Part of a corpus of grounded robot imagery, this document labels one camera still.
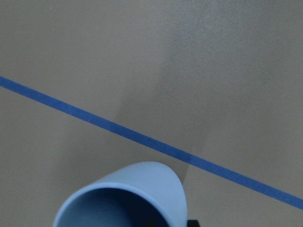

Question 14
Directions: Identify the light blue plastic cup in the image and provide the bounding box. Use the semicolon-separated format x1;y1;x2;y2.
53;162;187;227

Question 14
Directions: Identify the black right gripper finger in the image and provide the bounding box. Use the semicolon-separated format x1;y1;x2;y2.
187;219;200;227

